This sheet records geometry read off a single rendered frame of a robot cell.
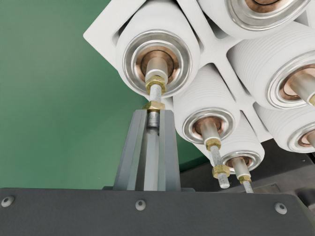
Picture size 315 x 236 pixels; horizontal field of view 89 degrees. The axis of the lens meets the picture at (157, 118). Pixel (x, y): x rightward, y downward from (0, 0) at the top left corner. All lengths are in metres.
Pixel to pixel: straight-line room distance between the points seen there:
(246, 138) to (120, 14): 0.27
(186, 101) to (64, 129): 0.56
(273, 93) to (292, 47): 0.05
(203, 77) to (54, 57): 0.40
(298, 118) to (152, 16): 0.24
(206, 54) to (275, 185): 0.47
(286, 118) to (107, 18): 0.30
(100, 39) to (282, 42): 0.23
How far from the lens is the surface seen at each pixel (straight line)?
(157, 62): 0.17
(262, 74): 0.23
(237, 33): 0.19
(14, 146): 0.95
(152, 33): 0.17
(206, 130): 0.23
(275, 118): 0.33
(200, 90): 0.24
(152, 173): 0.33
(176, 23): 0.18
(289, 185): 0.62
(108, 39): 0.26
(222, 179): 0.20
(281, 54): 0.22
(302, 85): 0.23
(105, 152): 0.77
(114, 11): 0.25
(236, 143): 0.31
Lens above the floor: 0.42
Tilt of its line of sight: 48 degrees down
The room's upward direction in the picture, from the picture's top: 178 degrees counter-clockwise
